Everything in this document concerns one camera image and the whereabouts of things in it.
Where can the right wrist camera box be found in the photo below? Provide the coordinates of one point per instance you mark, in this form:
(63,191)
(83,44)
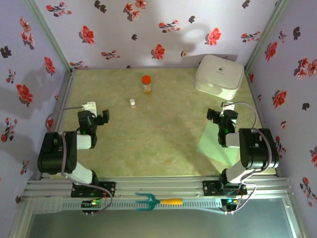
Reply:
(229,106)

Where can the orange capped bottle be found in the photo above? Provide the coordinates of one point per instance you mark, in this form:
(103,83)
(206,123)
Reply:
(146,84)

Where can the aluminium side rail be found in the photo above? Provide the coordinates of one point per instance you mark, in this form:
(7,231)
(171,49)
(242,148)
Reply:
(256,99)
(65,94)

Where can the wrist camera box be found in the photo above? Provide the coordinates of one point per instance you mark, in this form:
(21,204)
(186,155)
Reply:
(229,106)
(89,106)

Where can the white zipped storage case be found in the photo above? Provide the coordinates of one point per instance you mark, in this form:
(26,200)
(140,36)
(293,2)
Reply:
(218,74)

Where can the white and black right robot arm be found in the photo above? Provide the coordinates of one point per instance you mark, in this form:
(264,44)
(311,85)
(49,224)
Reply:
(257,148)

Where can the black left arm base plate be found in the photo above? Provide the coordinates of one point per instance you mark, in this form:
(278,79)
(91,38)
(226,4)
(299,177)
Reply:
(110,188)

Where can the aluminium corner post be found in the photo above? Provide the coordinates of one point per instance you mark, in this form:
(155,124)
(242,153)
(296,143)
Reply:
(267,32)
(48,32)

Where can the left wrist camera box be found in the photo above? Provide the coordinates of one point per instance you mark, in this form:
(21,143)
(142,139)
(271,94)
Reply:
(89,106)

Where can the aluminium frame rail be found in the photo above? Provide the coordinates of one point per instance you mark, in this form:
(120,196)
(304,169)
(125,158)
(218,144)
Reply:
(158,184)

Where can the light green paper sheet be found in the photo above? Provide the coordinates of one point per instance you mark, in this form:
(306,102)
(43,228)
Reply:
(213,146)

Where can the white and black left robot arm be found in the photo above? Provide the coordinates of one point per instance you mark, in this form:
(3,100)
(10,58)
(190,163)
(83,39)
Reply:
(57,153)

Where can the small white bottle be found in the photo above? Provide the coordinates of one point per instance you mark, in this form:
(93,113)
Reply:
(132,102)

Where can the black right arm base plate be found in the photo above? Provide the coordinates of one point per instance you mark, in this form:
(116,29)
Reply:
(208,188)

